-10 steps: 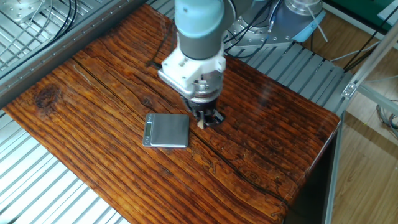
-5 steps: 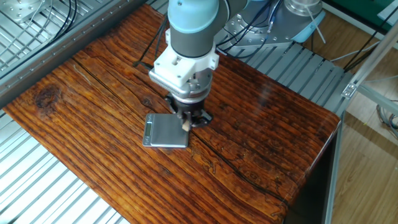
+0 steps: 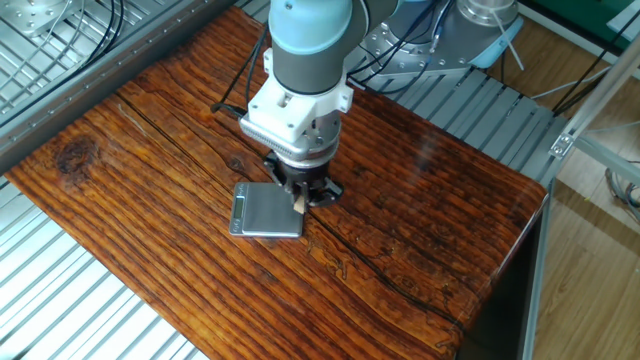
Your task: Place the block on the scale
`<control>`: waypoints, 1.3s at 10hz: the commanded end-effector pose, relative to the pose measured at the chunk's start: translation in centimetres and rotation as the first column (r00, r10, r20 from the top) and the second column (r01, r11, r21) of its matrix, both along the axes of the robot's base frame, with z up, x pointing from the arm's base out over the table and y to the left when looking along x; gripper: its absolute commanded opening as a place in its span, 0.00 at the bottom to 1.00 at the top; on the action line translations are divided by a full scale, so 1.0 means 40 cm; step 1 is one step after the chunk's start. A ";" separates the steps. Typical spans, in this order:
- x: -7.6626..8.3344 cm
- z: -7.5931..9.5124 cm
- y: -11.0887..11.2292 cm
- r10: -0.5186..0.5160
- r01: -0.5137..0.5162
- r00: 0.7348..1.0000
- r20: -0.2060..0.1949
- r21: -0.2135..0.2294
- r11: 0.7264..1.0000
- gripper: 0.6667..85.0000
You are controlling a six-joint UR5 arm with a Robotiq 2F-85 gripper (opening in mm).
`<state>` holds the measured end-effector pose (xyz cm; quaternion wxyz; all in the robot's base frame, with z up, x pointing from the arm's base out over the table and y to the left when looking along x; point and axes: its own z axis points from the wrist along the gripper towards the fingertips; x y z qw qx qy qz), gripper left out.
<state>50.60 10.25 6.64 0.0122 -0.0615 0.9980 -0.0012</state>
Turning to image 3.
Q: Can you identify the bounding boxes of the grey cable bundle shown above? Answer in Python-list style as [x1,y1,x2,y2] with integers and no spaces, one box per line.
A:
[604,159,640,224]

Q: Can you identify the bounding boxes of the aluminium frame post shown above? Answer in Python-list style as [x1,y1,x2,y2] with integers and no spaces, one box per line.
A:
[549,47,640,159]

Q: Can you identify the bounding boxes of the silver corner bracket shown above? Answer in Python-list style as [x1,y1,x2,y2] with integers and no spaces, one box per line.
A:
[549,132,576,160]

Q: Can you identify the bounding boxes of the aluminium frame crossbar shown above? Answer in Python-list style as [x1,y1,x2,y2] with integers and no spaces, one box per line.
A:
[574,134,640,187]

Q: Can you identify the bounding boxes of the white cable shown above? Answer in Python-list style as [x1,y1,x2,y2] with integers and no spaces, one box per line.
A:
[529,64,617,101]
[7,0,87,69]

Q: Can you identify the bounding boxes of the silver mounting plate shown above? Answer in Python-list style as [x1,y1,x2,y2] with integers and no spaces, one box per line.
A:
[0,0,85,39]

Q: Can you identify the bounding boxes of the green panel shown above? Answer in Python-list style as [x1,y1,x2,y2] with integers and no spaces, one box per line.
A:
[524,0,640,51]

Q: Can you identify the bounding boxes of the silver ribbed wrist camera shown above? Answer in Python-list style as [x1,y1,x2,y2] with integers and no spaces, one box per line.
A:
[238,113,342,164]

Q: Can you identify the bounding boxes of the black cable with grey sleeve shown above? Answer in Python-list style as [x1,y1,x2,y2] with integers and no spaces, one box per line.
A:
[210,27,271,120]

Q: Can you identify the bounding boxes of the glossy wood-grain board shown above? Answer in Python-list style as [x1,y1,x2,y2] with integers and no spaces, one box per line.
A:
[3,5,549,360]

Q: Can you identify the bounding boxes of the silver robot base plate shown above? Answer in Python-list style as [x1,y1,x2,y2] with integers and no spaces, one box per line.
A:
[357,19,484,84]

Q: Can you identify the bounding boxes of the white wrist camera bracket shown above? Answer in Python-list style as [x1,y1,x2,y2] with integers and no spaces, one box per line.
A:
[247,47,355,144]

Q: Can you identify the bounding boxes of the white cable tie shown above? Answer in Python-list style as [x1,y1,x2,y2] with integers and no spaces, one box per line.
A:
[492,9,526,71]

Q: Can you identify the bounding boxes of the silver digital pocket scale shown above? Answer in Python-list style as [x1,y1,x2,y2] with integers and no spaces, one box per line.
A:
[228,181,306,239]

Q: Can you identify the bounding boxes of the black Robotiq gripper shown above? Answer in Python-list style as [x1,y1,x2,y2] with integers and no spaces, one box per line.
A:
[263,152,345,212]

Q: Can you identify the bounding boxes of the grey aluminium beam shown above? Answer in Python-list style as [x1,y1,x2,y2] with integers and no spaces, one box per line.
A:
[0,0,239,174]

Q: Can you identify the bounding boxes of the grey cable with blue connector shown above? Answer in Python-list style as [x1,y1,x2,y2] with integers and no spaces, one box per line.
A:
[428,0,454,54]

